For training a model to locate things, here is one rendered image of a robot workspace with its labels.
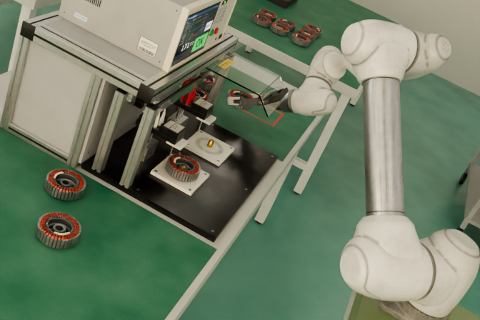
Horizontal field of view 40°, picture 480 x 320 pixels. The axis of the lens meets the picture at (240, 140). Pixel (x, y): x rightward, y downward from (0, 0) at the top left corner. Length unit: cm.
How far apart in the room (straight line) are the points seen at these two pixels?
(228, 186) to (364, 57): 67
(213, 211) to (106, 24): 65
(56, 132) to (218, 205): 55
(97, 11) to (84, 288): 81
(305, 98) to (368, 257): 87
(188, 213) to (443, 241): 74
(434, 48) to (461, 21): 529
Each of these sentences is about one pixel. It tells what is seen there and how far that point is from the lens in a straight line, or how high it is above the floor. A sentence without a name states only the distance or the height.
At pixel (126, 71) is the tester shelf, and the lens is 186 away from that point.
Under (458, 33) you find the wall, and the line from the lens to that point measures 723.
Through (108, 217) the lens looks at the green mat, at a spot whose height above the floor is 75.
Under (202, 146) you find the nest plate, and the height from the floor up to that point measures 78.
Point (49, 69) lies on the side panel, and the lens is 199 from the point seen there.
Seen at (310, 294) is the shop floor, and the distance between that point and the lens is 321.
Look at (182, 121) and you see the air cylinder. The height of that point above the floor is 82.
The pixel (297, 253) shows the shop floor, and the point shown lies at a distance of 341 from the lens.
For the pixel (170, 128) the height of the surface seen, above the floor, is 92.
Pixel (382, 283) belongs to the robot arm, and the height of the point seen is 101.
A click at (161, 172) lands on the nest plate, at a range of 210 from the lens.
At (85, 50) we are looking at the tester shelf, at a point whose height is 111.
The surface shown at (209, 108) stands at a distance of 227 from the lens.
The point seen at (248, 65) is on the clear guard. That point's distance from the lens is 235.
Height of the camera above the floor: 191
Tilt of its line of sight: 27 degrees down
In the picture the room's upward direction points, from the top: 23 degrees clockwise
